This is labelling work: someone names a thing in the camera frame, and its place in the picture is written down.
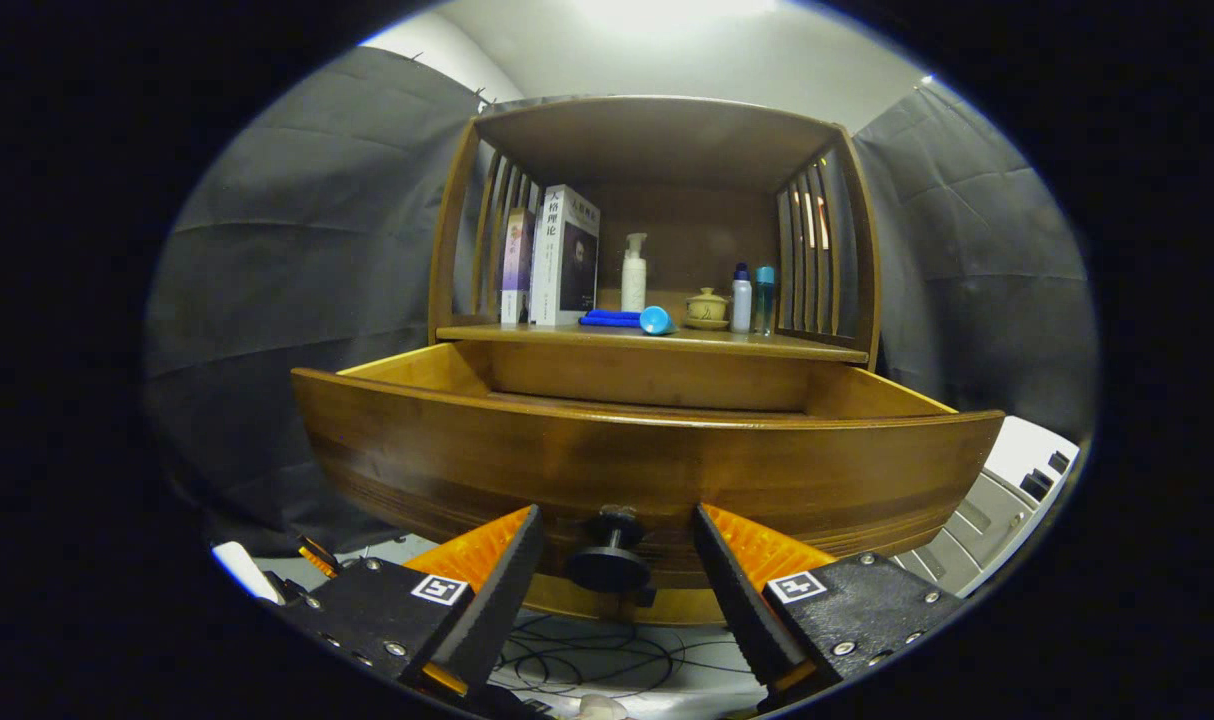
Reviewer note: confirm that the white plastic object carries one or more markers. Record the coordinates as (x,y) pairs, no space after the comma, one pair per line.
(239,568)

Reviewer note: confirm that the ceiling light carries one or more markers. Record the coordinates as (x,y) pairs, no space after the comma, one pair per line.
(667,10)

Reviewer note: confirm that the white portrait book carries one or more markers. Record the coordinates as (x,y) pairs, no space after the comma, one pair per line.
(565,255)

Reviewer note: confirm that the teal bottle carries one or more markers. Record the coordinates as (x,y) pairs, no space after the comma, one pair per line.
(764,300)

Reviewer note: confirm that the blue white squeeze tube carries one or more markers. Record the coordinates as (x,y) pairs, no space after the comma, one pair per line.
(655,320)

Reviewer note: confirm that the brown wooden countertop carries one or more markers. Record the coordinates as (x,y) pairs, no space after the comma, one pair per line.
(747,342)

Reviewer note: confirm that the blue folded cloth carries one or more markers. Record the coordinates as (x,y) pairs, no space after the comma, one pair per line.
(607,319)

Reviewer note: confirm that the yellow lidded teacup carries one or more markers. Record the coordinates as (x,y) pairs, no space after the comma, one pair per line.
(707,308)

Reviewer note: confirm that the black drawer knob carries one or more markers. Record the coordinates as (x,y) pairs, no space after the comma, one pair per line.
(607,568)

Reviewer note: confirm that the white pump bottle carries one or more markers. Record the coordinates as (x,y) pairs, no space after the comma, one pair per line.
(634,280)

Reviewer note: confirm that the orange black tool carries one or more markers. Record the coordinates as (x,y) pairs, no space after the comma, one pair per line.
(317,558)

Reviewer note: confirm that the brown wooden drawer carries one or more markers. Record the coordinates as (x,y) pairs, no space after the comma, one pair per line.
(667,460)

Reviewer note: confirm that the grey white storage box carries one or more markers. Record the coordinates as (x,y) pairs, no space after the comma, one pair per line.
(977,530)

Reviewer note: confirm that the brown wooden cabinet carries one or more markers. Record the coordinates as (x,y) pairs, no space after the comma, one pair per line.
(657,140)

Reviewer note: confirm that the white bottle blue cap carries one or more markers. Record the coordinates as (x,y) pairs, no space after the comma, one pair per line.
(742,305)

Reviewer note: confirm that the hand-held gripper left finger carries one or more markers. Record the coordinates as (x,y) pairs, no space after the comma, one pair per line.
(497,590)

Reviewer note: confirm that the purple book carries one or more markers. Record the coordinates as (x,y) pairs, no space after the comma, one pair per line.
(517,260)

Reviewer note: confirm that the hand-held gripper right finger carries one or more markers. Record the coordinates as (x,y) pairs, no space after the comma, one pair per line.
(742,600)

